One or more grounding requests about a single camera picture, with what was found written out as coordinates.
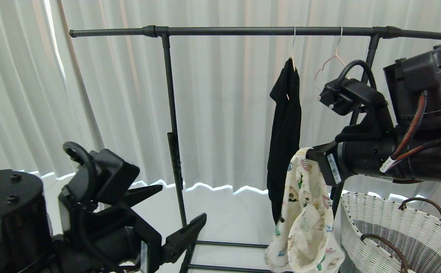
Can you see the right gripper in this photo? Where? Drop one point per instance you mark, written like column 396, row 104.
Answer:
column 364, row 159

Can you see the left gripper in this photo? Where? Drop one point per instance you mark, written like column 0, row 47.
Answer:
column 122, row 242

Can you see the black garment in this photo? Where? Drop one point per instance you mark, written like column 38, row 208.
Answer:
column 285, row 132

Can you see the cream printed garment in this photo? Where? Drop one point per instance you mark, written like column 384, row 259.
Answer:
column 304, row 227

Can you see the pink clothes hanger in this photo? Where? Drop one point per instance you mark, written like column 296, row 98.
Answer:
column 336, row 57
column 293, row 41

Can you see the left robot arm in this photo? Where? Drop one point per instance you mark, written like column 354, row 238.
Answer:
column 12, row 220

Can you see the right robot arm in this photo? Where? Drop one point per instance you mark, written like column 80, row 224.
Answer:
column 429, row 76

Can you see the white laundry basket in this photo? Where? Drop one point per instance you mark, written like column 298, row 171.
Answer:
column 394, row 235

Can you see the black clothes rack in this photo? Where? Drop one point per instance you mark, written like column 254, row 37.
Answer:
column 243, row 30

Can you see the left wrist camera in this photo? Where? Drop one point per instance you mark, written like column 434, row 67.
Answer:
column 114, row 174

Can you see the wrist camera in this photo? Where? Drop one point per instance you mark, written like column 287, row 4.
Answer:
column 349, row 94
column 114, row 174

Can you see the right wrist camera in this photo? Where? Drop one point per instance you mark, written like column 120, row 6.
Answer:
column 349, row 94

